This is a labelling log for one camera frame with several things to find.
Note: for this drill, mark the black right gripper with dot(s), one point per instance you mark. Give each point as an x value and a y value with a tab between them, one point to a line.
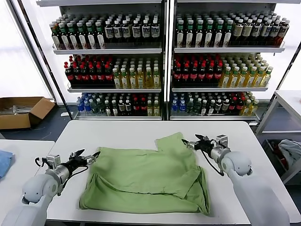
205	146

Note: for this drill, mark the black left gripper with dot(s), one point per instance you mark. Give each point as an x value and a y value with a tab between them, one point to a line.
75	163

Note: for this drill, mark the light green polo shirt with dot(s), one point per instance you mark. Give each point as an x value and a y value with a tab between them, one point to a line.
141	176

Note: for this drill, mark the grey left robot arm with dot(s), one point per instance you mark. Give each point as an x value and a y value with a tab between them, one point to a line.
37	188

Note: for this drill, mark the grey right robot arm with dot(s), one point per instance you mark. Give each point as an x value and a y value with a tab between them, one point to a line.
258	200

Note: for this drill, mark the grey white clothes pile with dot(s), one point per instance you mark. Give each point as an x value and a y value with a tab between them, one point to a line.
290	150

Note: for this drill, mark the grey metal shelf board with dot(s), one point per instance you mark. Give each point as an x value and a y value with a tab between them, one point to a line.
223	1
211	118
223	50
117	118
113	90
105	51
218	89
98	3

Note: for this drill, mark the dark green drink bottle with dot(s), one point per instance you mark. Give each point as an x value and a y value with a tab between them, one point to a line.
101	107
197	107
95	107
190	107

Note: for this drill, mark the dark bottle white cap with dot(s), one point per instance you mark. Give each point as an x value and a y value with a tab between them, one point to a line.
211	108
114	109
204	108
108	109

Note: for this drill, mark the blue drink bottle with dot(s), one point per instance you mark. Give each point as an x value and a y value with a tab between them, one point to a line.
80	107
182	106
174	106
87	107

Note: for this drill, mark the small dark bottle pale label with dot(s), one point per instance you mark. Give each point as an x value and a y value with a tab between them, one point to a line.
218	107
128	107
225	107
121	107

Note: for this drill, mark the white paper scrap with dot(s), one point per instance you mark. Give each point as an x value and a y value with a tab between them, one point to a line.
67	114

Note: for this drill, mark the yellow juice bottle green label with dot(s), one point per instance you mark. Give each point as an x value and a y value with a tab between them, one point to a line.
156	80
253	108
265	79
141	80
117	80
156	109
125	80
150	109
233	79
149	80
133	80
245	109
241	79
257	79
225	79
249	79

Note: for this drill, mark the dark storage bin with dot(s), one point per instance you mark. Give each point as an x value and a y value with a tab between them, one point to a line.
270	146

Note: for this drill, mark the brown cardboard box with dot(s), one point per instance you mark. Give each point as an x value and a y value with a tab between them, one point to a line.
14	122

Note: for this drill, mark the clear plastic packaging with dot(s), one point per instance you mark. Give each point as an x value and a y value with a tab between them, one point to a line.
21	109

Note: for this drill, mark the blue folded cloth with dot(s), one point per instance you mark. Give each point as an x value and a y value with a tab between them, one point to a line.
5	164

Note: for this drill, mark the dark tea bottle green label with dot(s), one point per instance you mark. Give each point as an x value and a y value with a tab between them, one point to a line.
180	34
90	37
218	34
100	37
189	34
199	34
81	37
64	37
227	34
72	37
208	34

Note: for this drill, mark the dark bottle white blue label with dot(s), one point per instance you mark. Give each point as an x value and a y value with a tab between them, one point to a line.
136	32
126	32
109	32
146	32
265	31
155	32
256	31
118	32
274	32

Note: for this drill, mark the dark bottle beige label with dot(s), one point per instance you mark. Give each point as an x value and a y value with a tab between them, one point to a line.
247	31
238	31

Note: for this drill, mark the grey metal shelving unit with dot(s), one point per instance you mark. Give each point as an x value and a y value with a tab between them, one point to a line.
105	10
223	10

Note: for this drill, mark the red brown tea bottle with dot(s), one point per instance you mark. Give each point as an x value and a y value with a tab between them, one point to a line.
282	33

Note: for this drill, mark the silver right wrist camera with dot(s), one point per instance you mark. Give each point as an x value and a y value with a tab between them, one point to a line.
222	141

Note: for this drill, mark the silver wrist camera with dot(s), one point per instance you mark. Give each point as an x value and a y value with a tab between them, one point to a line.
53	161
222	141

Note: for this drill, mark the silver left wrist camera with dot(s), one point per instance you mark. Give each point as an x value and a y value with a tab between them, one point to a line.
53	161

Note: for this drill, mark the black slanted metal post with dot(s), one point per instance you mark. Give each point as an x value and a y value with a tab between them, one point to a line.
49	69
285	72

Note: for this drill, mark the grey metal frame side table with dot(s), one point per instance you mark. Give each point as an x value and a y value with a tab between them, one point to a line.
290	103

